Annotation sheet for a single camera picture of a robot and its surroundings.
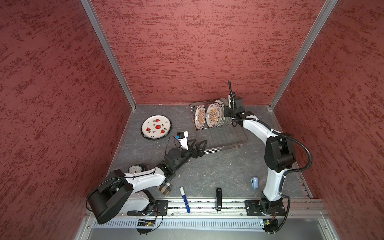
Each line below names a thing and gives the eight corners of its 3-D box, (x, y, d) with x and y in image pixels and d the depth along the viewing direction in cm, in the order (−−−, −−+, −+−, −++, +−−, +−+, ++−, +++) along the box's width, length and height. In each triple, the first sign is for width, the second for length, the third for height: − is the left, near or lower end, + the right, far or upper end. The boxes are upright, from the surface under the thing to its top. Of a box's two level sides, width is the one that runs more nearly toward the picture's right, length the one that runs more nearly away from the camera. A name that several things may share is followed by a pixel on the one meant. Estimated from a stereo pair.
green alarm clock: (131, 176, 86) (128, 172, 82) (130, 170, 89) (127, 166, 85) (150, 169, 89) (148, 166, 85) (149, 163, 91) (147, 160, 87)
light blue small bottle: (252, 189, 82) (254, 187, 79) (250, 178, 86) (252, 176, 83) (257, 189, 82) (260, 187, 79) (255, 178, 86) (257, 176, 83)
